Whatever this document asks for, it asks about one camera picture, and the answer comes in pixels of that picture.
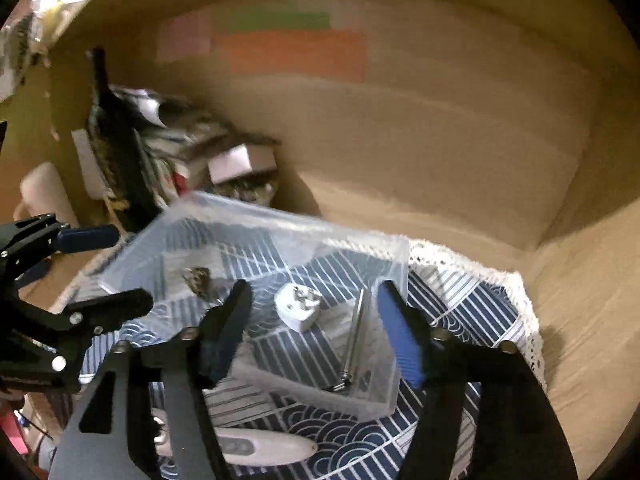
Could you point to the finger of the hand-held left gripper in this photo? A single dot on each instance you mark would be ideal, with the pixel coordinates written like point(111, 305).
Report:
point(117, 305)
point(90, 238)

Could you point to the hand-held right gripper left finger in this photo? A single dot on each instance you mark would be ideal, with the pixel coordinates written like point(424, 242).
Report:
point(226, 332)

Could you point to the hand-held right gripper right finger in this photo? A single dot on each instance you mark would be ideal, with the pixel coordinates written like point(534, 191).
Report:
point(400, 342)

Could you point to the white plug adapter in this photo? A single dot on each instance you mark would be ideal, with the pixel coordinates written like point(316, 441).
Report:
point(299, 307)

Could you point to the clear plastic storage box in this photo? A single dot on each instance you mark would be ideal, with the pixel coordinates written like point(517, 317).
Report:
point(280, 240)

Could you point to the silver metal rod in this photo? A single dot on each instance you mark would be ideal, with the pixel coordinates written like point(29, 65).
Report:
point(352, 340)

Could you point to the small brown patterned object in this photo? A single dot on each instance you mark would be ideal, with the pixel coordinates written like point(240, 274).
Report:
point(196, 280)

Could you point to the pale pink object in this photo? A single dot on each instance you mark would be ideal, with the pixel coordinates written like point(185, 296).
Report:
point(47, 192)

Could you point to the blue patterned lace-edged cloth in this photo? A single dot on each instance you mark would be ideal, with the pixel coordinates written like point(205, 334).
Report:
point(465, 310)

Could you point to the white handheld remote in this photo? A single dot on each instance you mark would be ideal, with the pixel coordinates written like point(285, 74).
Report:
point(265, 447)

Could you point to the pile of printed packets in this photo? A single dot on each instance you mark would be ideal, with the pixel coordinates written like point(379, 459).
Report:
point(175, 135)

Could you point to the small white carton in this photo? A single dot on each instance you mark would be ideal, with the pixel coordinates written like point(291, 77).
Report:
point(242, 162)

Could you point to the large cardboard box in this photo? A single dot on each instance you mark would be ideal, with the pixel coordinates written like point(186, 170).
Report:
point(450, 135)

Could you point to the pink label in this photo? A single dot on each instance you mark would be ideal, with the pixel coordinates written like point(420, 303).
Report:
point(184, 37)

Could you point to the orange label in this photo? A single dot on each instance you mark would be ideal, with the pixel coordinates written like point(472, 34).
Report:
point(295, 55)

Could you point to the green label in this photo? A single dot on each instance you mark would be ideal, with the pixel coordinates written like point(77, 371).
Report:
point(280, 21)

